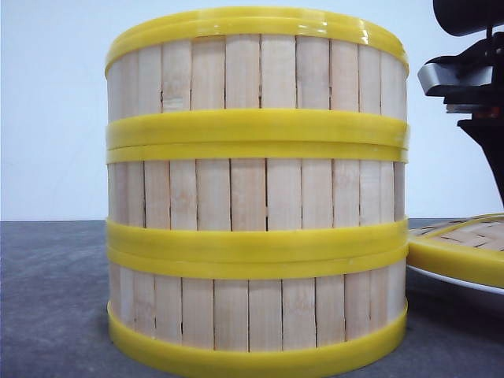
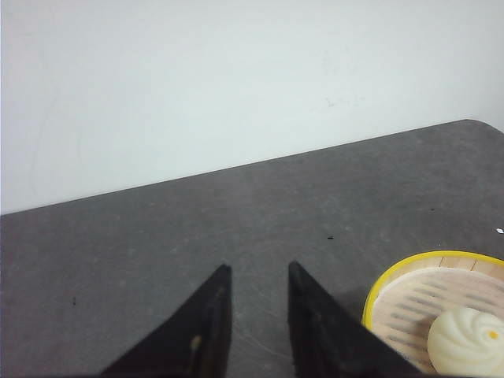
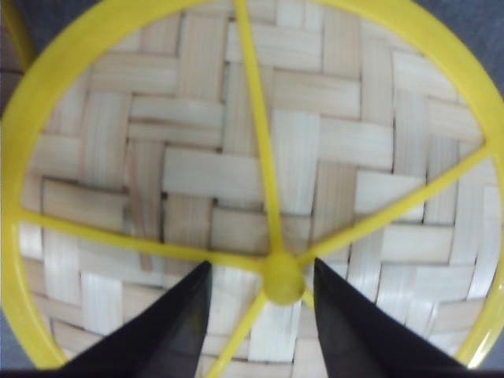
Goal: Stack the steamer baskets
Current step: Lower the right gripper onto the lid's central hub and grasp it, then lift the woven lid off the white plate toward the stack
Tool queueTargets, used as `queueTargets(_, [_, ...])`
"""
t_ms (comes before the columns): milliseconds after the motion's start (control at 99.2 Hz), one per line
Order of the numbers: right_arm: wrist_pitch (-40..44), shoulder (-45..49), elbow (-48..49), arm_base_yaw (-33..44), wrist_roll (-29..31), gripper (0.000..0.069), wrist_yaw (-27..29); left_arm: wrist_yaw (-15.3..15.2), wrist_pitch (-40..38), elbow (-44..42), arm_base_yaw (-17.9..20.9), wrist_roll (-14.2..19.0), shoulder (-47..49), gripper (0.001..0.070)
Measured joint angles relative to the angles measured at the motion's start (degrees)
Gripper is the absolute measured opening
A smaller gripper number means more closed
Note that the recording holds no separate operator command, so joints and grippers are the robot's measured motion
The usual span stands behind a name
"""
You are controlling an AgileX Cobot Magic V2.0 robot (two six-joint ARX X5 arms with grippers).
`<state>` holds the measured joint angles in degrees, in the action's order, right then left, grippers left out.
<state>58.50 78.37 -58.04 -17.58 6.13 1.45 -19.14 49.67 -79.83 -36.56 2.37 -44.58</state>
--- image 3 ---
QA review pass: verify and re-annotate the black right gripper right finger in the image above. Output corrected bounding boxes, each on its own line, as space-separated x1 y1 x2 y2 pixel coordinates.
312 258 469 378

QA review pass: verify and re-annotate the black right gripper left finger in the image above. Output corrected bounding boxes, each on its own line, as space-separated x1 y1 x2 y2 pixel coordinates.
58 262 212 377

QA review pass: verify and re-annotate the woven bamboo steamer lid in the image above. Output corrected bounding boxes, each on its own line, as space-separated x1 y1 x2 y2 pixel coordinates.
2 1 503 377

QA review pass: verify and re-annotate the front bamboo steamer basket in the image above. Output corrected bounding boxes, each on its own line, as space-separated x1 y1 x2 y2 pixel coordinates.
1 1 38 72

